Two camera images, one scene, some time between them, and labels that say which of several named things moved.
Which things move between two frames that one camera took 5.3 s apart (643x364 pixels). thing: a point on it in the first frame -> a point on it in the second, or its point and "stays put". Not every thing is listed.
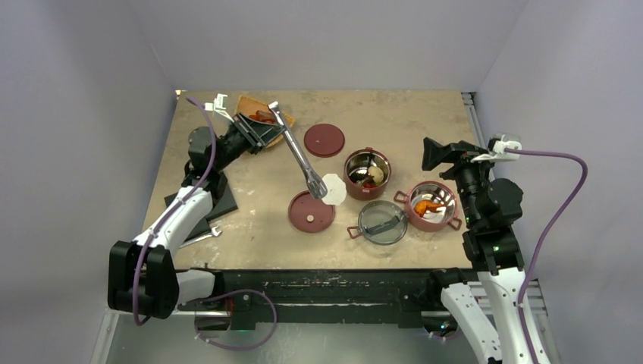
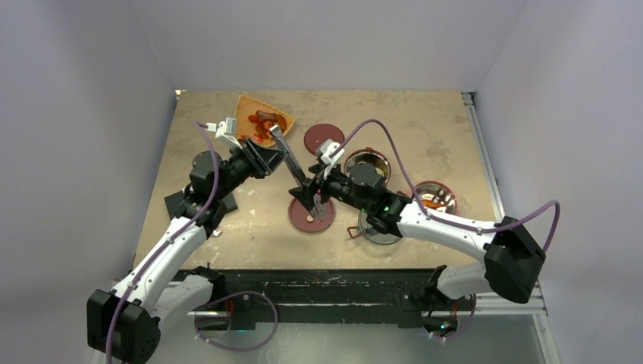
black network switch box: (224, 205) stays put
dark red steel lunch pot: (366, 174) stays put
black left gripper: (255, 134) -> (268, 158)
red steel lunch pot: (431, 205) stays put
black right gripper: (435, 153) -> (305, 193)
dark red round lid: (324, 140) stays put
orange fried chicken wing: (421, 206) stays put
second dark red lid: (310, 214) stays put
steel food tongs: (315, 184) -> (317, 205)
